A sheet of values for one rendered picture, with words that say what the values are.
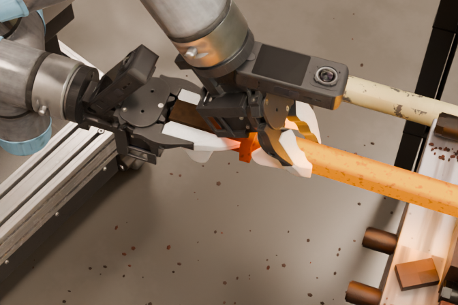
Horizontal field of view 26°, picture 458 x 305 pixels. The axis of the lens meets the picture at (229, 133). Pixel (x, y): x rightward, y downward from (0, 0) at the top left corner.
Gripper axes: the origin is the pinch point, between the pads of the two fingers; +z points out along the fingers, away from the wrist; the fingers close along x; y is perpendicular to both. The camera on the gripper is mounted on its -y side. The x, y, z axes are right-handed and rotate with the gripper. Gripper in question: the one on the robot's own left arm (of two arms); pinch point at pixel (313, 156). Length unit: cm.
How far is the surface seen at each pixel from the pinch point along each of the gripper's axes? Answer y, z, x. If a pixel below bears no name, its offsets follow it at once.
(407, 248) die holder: -7.3, 14.0, 3.3
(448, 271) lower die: -14.3, 11.1, 7.6
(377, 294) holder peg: -4.2, 15.9, 8.6
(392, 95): 13, 34, -37
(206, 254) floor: 71, 75, -28
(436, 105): 7, 37, -37
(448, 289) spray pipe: -14.5, 11.8, 9.4
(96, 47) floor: 110, 53, -72
